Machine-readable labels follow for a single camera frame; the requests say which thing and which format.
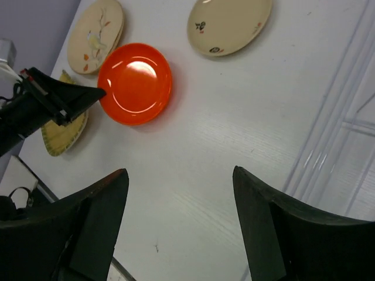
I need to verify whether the small cream plate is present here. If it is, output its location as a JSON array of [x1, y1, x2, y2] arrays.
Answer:
[[187, 0, 273, 57]]

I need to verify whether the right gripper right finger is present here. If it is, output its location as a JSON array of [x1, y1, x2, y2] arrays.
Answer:
[[233, 166, 374, 280]]

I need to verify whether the beige bird pattern plate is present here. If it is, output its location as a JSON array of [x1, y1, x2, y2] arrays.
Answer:
[[67, 1, 125, 74]]

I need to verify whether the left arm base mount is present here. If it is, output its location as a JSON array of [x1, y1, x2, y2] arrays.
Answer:
[[1, 156, 58, 209]]

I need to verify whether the white wire dish rack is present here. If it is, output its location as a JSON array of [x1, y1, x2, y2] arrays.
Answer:
[[282, 1, 374, 221]]

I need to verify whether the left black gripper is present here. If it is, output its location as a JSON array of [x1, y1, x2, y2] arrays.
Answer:
[[1, 67, 106, 156]]

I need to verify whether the yellow woven pattern plate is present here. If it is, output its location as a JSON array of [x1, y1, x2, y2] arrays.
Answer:
[[40, 70, 89, 157]]

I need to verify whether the orange plate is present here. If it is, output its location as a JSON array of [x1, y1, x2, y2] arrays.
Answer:
[[97, 43, 173, 126]]

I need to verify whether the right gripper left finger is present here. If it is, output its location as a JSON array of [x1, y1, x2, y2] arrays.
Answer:
[[1, 169, 129, 280]]

